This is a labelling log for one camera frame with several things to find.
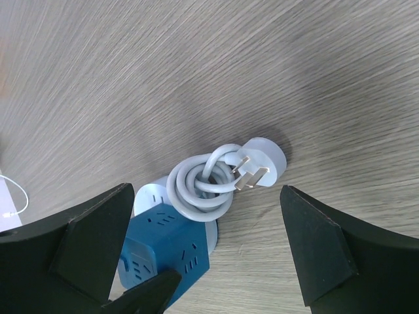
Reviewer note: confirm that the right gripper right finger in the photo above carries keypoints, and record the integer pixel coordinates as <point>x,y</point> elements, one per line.
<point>347,265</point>

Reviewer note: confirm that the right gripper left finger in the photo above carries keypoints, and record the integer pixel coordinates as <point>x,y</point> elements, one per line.
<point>66,263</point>

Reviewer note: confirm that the blue cube socket adapter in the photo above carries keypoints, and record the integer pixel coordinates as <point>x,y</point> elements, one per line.
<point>161,239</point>

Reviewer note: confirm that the light blue round power socket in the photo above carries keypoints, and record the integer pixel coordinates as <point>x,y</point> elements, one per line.
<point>202,187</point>

